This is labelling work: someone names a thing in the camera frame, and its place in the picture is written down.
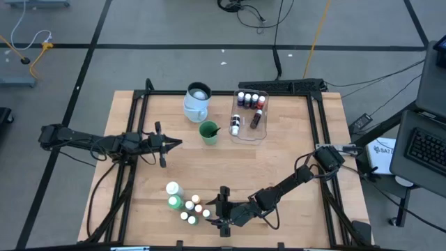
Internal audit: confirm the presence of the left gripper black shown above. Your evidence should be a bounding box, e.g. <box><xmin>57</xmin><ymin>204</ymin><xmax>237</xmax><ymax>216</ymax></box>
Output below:
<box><xmin>146</xmin><ymin>121</ymin><xmax>183</xmax><ymax>169</ymax></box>

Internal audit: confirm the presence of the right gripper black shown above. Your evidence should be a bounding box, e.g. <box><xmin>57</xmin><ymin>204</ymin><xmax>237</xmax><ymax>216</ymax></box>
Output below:
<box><xmin>206</xmin><ymin>185</ymin><xmax>252</xmax><ymax>238</ymax></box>

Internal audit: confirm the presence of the green plastic cup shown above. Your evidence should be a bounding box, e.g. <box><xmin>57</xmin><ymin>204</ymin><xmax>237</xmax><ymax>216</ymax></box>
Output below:
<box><xmin>198</xmin><ymin>120</ymin><xmax>221</xmax><ymax>146</ymax></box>

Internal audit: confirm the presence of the black paintbrush silver ferrule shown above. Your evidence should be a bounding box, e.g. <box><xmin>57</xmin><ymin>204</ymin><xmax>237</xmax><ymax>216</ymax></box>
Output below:
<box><xmin>204</xmin><ymin>126</ymin><xmax>222</xmax><ymax>139</ymax></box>

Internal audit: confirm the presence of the clear plastic bin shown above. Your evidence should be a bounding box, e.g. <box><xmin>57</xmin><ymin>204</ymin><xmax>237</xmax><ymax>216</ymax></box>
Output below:
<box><xmin>228</xmin><ymin>89</ymin><xmax>270</xmax><ymax>146</ymax></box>

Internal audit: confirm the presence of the brown paint bottle white cap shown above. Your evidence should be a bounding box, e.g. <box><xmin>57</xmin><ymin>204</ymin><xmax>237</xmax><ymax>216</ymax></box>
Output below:
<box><xmin>249</xmin><ymin>109</ymin><xmax>264</xmax><ymax>130</ymax></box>

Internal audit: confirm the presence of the large green paint bottle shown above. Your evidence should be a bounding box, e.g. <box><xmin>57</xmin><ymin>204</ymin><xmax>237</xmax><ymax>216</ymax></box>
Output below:
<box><xmin>167</xmin><ymin>195</ymin><xmax>185</xmax><ymax>211</ymax></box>

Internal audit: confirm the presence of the large white paint bottle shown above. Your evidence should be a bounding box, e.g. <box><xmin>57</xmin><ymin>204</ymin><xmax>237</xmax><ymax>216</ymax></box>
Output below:
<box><xmin>164</xmin><ymin>181</ymin><xmax>185</xmax><ymax>198</ymax></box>

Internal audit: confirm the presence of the white tilted pitcher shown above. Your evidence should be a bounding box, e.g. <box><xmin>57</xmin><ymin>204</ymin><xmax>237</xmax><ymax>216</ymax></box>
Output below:
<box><xmin>182</xmin><ymin>82</ymin><xmax>213</xmax><ymax>123</ymax></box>

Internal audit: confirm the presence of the black perforated box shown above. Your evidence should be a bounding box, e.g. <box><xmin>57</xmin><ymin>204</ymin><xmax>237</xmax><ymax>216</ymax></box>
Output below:
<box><xmin>238</xmin><ymin>77</ymin><xmax>328</xmax><ymax>94</ymax></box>

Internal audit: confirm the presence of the grey cart base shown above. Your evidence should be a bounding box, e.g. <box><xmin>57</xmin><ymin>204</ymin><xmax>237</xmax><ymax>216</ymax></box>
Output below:
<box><xmin>0</xmin><ymin>75</ymin><xmax>37</xmax><ymax>89</ymax></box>
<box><xmin>3</xmin><ymin>0</ymin><xmax>70</xmax><ymax>9</ymax></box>

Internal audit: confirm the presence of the black power adapter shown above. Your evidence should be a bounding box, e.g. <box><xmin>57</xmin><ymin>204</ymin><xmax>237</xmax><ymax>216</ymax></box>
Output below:
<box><xmin>347</xmin><ymin>112</ymin><xmax>374</xmax><ymax>136</ymax></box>

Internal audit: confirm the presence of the black caster base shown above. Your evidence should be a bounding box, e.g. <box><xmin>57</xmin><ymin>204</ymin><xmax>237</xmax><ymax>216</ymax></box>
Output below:
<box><xmin>0</xmin><ymin>107</ymin><xmax>15</xmax><ymax>127</ymax></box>

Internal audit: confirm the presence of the white printed box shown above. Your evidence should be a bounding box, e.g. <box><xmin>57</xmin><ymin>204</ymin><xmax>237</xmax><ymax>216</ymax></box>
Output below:
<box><xmin>365</xmin><ymin>137</ymin><xmax>397</xmax><ymax>176</ymax></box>

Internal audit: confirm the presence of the white round object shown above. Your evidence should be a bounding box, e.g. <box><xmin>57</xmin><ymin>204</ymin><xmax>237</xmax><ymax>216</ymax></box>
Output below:
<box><xmin>394</xmin><ymin>174</ymin><xmax>415</xmax><ymax>188</ymax></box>

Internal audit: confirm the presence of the dark grey desk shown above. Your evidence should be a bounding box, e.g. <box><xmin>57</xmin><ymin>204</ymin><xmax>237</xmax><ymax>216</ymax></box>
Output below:
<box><xmin>355</xmin><ymin>100</ymin><xmax>446</xmax><ymax>227</ymax></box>

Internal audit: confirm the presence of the black keyboard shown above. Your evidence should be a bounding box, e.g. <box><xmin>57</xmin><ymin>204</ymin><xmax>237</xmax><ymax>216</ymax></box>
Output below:
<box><xmin>404</xmin><ymin>126</ymin><xmax>446</xmax><ymax>178</ymax></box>

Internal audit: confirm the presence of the grey desk upper shelf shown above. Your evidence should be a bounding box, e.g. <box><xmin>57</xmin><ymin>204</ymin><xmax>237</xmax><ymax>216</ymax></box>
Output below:
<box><xmin>414</xmin><ymin>40</ymin><xmax>446</xmax><ymax>119</ymax></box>

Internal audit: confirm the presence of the large display monitor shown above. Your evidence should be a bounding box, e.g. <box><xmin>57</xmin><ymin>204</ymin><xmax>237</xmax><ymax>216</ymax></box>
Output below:
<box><xmin>433</xmin><ymin>33</ymin><xmax>446</xmax><ymax>69</ymax></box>

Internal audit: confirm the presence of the black hanging cable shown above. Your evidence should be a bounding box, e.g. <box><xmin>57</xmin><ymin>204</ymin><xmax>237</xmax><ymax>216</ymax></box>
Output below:
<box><xmin>271</xmin><ymin>0</ymin><xmax>285</xmax><ymax>82</ymax></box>

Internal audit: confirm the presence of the black cable tangle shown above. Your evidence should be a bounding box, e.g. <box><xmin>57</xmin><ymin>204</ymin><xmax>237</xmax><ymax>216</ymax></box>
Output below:
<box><xmin>216</xmin><ymin>0</ymin><xmax>296</xmax><ymax>35</ymax></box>

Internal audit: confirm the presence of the yellow cable with plug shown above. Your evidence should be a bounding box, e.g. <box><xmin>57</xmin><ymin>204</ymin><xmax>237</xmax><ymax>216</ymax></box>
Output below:
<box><xmin>29</xmin><ymin>41</ymin><xmax>55</xmax><ymax>80</ymax></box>

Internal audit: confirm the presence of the yellow cord black end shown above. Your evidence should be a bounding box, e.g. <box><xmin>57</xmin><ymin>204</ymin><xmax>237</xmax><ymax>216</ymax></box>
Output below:
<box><xmin>0</xmin><ymin>34</ymin><xmax>31</xmax><ymax>66</ymax></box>

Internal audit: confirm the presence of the white floor cable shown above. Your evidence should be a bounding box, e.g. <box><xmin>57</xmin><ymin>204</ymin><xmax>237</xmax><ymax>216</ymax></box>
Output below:
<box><xmin>9</xmin><ymin>0</ymin><xmax>53</xmax><ymax>52</ymax></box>

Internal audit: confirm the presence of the yellow hanging cable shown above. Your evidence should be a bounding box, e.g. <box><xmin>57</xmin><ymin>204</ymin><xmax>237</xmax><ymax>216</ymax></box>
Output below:
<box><xmin>302</xmin><ymin>0</ymin><xmax>332</xmax><ymax>79</ymax></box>

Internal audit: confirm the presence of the black floor cable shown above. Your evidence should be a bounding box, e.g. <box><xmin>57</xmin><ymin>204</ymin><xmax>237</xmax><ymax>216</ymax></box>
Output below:
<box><xmin>323</xmin><ymin>59</ymin><xmax>426</xmax><ymax>88</ymax></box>

